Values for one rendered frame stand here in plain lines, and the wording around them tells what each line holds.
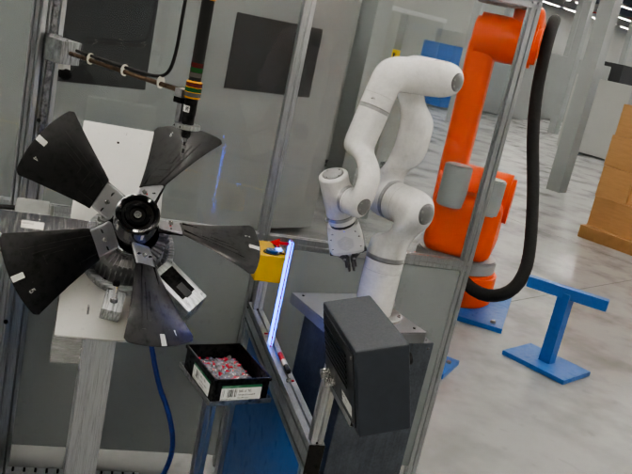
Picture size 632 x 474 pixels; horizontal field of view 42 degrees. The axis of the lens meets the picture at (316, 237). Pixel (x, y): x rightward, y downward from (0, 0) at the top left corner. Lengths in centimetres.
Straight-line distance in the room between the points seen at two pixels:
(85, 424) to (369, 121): 124
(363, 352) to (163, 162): 102
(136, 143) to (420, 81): 91
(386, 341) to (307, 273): 158
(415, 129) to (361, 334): 93
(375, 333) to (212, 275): 153
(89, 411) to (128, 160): 77
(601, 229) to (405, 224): 775
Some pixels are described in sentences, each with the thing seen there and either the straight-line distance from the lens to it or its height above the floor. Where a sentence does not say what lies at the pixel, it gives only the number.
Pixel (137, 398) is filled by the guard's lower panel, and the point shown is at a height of 28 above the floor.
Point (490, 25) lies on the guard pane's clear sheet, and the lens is 321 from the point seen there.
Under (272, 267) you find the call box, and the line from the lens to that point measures 260.
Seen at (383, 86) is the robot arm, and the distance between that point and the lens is 230.
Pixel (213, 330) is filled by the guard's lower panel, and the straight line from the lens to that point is 319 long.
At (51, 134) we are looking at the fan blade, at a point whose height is 136.
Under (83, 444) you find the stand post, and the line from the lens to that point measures 265.
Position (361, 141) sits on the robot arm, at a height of 151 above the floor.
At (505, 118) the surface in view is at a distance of 327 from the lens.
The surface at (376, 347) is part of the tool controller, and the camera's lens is 159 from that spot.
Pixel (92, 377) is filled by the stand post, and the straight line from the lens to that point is 254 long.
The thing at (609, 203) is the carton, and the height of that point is 46.
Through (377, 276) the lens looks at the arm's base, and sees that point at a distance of 250.
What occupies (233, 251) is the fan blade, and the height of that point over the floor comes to 116.
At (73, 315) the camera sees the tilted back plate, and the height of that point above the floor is 88.
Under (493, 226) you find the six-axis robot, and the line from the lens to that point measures 590.
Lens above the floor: 182
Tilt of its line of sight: 15 degrees down
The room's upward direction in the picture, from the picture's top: 12 degrees clockwise
